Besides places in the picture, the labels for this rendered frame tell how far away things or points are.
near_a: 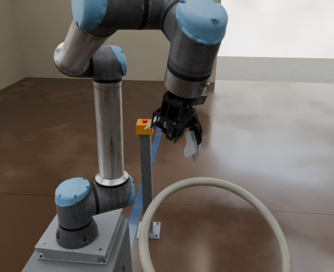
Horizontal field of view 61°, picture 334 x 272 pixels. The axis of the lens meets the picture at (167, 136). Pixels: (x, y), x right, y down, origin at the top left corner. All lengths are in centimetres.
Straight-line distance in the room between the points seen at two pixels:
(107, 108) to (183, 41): 69
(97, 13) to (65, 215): 96
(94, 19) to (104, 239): 109
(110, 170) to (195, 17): 90
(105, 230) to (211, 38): 116
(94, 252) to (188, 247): 135
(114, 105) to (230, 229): 195
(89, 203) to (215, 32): 98
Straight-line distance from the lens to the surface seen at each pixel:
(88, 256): 141
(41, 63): 801
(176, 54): 53
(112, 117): 117
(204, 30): 50
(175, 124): 61
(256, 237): 280
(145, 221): 94
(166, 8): 58
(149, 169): 228
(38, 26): 785
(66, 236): 140
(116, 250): 147
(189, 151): 68
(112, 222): 152
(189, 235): 271
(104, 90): 113
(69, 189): 131
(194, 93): 57
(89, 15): 55
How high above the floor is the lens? 194
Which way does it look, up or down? 27 degrees down
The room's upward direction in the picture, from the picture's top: straight up
